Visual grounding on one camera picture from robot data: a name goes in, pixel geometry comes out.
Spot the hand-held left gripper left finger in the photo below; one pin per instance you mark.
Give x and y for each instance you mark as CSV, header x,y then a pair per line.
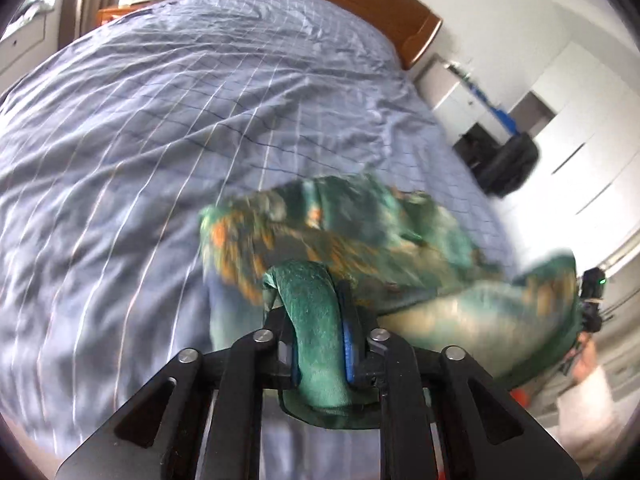
x,y
240,395

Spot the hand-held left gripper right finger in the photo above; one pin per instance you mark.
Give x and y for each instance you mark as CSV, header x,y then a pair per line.
x,y
350,350

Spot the green patterned jacket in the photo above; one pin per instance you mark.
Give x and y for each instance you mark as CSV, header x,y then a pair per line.
x,y
400,270

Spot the person's right forearm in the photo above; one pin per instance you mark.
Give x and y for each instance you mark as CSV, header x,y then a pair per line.
x,y
585,410

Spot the person's right hand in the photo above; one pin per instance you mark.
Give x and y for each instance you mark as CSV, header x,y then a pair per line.
x,y
586,362

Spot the orange fleece cloth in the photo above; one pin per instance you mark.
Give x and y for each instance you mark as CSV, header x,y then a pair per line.
x,y
521,396

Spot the white wardrobe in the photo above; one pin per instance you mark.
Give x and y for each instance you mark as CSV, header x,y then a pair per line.
x,y
585,140

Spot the black office chair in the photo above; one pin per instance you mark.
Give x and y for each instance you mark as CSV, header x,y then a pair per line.
x,y
510,162

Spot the blue things on desk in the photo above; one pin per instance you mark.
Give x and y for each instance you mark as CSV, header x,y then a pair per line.
x,y
500,112

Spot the white desk with drawers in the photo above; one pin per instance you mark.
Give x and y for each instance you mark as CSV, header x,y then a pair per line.
x,y
460,95

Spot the blue checked duvet bed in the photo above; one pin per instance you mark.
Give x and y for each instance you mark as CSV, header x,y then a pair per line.
x,y
175,135

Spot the wooden nightstand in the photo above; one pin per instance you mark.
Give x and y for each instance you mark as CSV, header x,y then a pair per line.
x,y
120,12

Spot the white window bench cabinet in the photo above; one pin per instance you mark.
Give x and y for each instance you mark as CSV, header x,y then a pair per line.
x,y
20,42

